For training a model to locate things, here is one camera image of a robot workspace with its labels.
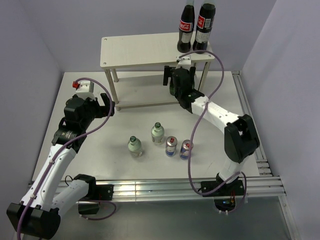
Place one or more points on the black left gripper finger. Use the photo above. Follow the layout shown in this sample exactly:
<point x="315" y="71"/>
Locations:
<point x="105" y="99"/>
<point x="110" y="108"/>

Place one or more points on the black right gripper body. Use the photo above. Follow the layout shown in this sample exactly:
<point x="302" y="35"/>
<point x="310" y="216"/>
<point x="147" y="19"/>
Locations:
<point x="177" y="94"/>

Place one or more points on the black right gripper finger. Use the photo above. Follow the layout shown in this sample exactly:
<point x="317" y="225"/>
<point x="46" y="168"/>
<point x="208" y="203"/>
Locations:
<point x="192" y="72"/>
<point x="167" y="74"/>

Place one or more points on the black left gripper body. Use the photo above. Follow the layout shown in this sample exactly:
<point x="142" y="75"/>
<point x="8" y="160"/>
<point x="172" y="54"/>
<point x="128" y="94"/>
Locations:
<point x="94" y="110"/>

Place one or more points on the silver blue can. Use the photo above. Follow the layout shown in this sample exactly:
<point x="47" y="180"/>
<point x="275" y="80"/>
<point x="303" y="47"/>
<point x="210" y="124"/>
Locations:
<point x="171" y="146"/>
<point x="186" y="146"/>

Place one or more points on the green glass bottle yellow label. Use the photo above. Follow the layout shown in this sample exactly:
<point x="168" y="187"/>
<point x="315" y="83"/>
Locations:
<point x="171" y="88"/>

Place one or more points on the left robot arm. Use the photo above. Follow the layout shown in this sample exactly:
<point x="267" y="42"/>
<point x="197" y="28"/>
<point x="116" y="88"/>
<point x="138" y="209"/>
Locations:
<point x="40" y="210"/>

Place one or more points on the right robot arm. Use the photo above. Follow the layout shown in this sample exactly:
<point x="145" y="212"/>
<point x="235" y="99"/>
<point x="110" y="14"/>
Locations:
<point x="240" y="134"/>

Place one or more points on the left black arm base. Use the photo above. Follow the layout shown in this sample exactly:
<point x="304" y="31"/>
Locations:
<point x="102" y="192"/>

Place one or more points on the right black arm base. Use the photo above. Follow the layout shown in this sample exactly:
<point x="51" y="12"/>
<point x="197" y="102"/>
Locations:
<point x="226" y="194"/>

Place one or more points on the white two-tier shelf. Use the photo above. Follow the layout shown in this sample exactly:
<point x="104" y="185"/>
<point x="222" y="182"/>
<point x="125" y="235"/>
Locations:
<point x="134" y="68"/>

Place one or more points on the left cola bottle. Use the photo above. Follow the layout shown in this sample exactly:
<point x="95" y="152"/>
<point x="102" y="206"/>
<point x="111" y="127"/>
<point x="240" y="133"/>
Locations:
<point x="186" y="27"/>

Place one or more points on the cola bottle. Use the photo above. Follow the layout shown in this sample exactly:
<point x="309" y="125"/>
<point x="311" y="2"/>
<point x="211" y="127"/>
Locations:
<point x="204" y="25"/>
<point x="186" y="27"/>

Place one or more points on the clear bottle green cap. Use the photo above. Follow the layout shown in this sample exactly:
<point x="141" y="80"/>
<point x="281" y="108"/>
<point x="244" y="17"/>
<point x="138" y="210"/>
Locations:
<point x="157" y="133"/>
<point x="135" y="147"/>

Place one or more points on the right cola bottle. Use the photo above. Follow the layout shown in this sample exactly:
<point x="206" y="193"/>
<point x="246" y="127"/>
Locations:
<point x="204" y="25"/>

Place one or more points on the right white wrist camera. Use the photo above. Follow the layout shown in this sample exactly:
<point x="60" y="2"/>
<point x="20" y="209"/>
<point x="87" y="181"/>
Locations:
<point x="184" y="62"/>

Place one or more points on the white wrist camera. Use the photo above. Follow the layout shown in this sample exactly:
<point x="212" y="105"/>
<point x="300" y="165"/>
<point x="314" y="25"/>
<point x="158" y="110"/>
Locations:
<point x="184" y="62"/>
<point x="84" y="89"/>

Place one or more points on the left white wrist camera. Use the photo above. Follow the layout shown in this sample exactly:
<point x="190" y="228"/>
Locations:
<point x="84" y="89"/>

